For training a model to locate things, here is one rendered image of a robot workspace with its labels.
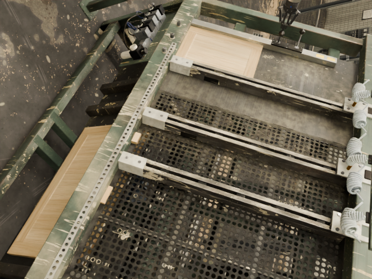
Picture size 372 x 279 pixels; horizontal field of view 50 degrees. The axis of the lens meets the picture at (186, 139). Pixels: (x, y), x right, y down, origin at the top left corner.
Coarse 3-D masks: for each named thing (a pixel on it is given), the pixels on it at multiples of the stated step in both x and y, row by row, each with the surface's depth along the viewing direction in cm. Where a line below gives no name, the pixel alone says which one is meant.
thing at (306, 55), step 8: (192, 24) 259; (200, 24) 257; (208, 24) 258; (216, 32) 257; (224, 32) 255; (232, 32) 256; (240, 32) 256; (248, 40) 254; (256, 40) 253; (264, 40) 254; (272, 48) 253; (280, 48) 251; (296, 56) 252; (304, 56) 250; (312, 56) 249; (328, 56) 250; (328, 64) 249
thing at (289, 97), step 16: (176, 64) 230; (192, 64) 231; (208, 80) 232; (224, 80) 228; (240, 80) 225; (256, 80) 226; (272, 96) 226; (288, 96) 222; (304, 96) 223; (320, 112) 224; (336, 112) 220; (352, 112) 214
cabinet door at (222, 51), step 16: (192, 32) 255; (208, 32) 257; (192, 48) 246; (208, 48) 248; (224, 48) 249; (240, 48) 251; (256, 48) 252; (208, 64) 239; (224, 64) 240; (240, 64) 242; (256, 64) 243
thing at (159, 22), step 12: (156, 12) 249; (144, 24) 244; (156, 24) 248; (168, 24) 253; (144, 36) 240; (156, 36) 250; (132, 48) 232; (144, 48) 232; (156, 48) 238; (132, 60) 241; (144, 60) 234
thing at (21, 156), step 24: (120, 24) 316; (96, 48) 287; (120, 72) 299; (72, 96) 262; (120, 96) 273; (48, 120) 245; (96, 120) 265; (24, 144) 234; (0, 192) 215; (144, 216) 246; (216, 240) 293; (0, 264) 198; (24, 264) 199
